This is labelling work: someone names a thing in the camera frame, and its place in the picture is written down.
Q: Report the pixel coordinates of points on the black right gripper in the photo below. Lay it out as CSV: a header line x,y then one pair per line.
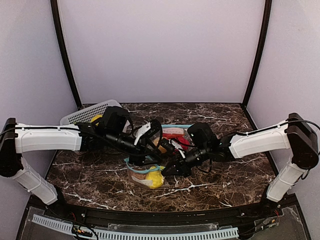
x,y
182,162

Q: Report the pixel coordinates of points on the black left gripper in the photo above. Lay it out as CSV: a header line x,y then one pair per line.
x,y
139,152

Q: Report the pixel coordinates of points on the yellow toy lemon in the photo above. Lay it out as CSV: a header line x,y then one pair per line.
x,y
96,117
155,178

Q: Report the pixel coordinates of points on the brown toy potato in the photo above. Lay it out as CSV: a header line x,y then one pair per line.
x,y
139,178

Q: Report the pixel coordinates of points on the yellow orange toy peach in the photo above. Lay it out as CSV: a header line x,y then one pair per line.
x,y
160,147

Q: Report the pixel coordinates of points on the red toy bell pepper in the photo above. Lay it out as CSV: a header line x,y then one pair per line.
x,y
183,142

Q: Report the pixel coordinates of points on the clear zip bag blue zipper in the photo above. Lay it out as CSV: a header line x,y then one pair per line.
x,y
170,132

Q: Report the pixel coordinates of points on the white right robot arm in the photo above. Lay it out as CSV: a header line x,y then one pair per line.
x,y
294,134

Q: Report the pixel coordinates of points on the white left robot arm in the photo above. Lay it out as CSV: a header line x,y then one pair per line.
x,y
17,139

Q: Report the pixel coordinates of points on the white plastic mesh basket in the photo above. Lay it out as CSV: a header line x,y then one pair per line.
x,y
88,113

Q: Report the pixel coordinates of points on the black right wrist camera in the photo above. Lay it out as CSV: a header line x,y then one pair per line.
x,y
203,137

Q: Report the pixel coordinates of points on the white slotted cable duct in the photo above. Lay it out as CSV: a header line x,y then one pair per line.
x,y
138,232

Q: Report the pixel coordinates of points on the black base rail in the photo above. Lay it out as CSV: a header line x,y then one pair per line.
x,y
235,216

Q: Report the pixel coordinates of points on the black frame post left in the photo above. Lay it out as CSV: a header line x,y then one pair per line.
x,y
64,53

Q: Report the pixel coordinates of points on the black frame post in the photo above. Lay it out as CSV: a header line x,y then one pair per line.
x,y
64,53
259,52

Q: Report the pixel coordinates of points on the black frame post right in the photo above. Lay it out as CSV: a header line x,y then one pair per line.
x,y
259,52

